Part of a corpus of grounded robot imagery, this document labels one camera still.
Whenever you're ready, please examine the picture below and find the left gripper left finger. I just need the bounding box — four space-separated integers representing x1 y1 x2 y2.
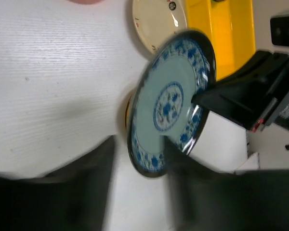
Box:
0 137 116 231

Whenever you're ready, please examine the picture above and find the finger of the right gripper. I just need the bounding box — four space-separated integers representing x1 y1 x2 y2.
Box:
192 80 277 131

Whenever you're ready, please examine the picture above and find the yellow plastic bin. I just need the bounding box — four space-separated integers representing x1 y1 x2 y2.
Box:
185 0 256 80

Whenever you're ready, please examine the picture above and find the yellow patterned plate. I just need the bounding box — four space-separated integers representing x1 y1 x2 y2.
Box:
124 93 134 130

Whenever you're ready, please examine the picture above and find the cream patterned plate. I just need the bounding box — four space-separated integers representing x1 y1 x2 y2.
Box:
132 0 187 54

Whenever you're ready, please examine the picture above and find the blue floral plate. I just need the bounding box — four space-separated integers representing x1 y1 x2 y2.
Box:
127 30 216 178

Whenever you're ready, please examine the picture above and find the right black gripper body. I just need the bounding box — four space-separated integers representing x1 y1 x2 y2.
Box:
217 50 289 131

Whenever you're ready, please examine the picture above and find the left orange plate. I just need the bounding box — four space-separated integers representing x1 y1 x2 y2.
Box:
69 0 102 5

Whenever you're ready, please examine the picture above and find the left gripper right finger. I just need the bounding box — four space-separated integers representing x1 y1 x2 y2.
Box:
163 138 289 231

